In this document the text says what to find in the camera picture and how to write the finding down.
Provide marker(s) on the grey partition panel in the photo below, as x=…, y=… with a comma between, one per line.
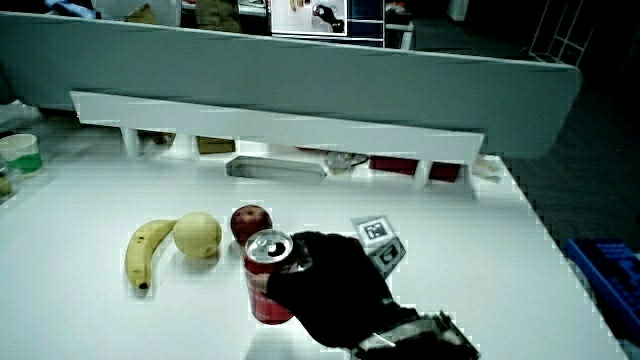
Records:
x=300, y=70

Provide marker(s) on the person's right hand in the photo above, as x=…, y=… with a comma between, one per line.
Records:
x=335, y=295

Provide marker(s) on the white crumpled tissue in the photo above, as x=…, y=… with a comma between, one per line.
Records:
x=487, y=168

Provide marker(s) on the yellow banana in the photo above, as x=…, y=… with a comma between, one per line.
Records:
x=140, y=250

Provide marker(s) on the yellow round pear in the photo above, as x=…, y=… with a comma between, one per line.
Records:
x=197, y=234

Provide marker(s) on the clear plastic bag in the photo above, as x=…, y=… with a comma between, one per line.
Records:
x=17, y=115

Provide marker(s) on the dark red box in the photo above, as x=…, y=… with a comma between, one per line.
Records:
x=444, y=172
x=393, y=165

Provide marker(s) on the white desk shelf riser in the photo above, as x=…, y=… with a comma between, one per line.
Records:
x=280, y=127

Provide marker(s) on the green and white paper cup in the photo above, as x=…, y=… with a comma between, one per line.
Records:
x=21, y=152

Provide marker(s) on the grey metal tray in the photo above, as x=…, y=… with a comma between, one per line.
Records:
x=275, y=169

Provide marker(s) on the olive green fabric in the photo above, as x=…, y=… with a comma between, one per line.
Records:
x=217, y=15

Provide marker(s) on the red cola can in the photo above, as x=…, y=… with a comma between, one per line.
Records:
x=262, y=260

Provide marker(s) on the blue cloth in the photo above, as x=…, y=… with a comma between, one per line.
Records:
x=70, y=8

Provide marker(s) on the blue plastic crate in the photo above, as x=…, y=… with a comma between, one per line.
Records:
x=612, y=280

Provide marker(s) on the brown and white small item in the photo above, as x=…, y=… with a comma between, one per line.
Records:
x=156, y=141

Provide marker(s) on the brown cardboard box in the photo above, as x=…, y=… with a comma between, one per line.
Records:
x=215, y=145

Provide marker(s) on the red apple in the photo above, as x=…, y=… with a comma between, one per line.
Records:
x=249, y=220

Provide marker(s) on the computer monitor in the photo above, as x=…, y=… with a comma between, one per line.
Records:
x=310, y=17

